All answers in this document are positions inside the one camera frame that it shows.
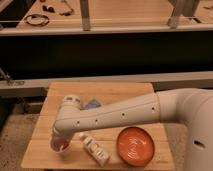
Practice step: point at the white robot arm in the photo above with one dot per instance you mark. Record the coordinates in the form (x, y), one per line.
(191, 107)

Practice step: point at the metal clamp bracket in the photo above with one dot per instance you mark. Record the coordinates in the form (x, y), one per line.
(9, 80)

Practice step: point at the orange pepper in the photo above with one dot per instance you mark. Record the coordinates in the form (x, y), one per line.
(64, 145)

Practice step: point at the grey metal post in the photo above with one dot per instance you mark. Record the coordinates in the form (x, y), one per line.
(84, 5)

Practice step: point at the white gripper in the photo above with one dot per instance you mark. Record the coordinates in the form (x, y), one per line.
(58, 139)

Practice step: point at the orange plate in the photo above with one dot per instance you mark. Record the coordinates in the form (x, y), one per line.
(135, 146)

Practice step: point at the small dark tool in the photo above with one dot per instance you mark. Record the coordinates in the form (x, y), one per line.
(48, 8)

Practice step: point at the grey metal leg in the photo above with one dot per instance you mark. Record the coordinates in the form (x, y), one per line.
(187, 8)

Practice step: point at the white tube bottle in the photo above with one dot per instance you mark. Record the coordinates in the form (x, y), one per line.
(100, 155)

